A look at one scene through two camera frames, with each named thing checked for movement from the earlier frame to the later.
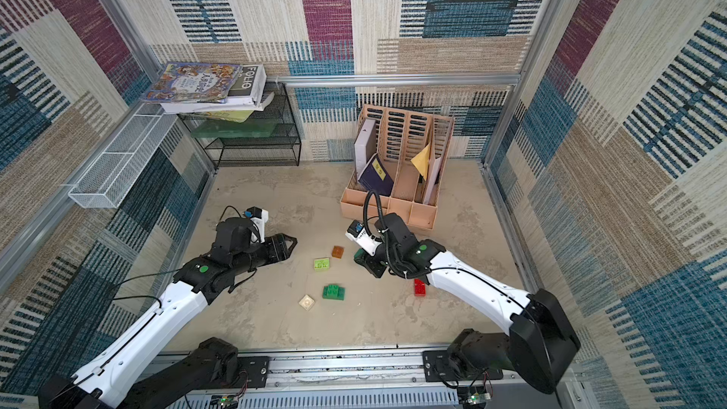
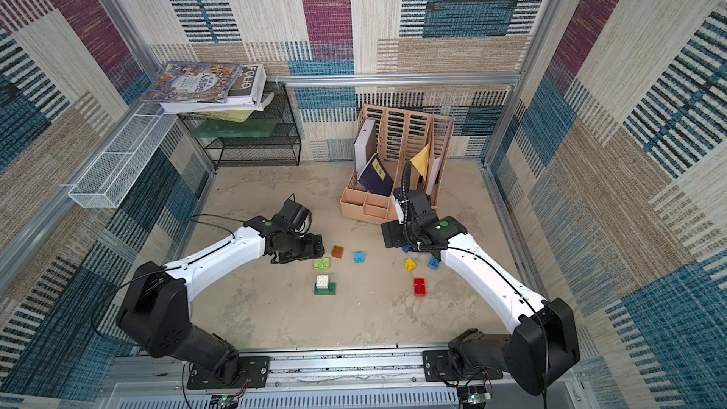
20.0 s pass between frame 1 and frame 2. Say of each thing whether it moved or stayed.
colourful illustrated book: stayed
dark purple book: stayed
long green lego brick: moved
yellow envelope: stayed
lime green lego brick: stayed
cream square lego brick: moved
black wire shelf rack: stayed
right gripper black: moved
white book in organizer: stayed
